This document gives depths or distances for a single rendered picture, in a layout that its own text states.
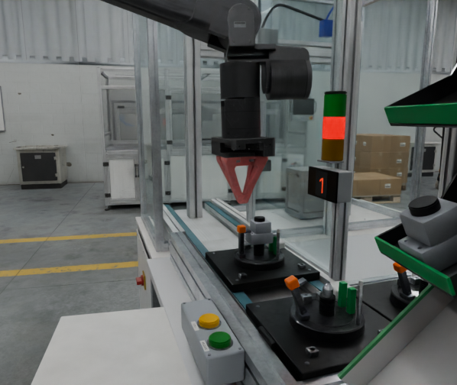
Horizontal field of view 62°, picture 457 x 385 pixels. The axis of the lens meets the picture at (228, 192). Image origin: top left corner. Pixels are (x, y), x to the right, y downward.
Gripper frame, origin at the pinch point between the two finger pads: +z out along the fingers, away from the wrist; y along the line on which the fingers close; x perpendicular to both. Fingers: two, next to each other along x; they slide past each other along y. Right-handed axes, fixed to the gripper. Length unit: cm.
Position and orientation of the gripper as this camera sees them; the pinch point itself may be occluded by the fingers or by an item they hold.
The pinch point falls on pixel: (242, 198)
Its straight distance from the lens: 58.2
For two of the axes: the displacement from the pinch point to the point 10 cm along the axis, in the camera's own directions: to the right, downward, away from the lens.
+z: 0.3, 9.8, 1.9
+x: -9.5, 0.9, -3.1
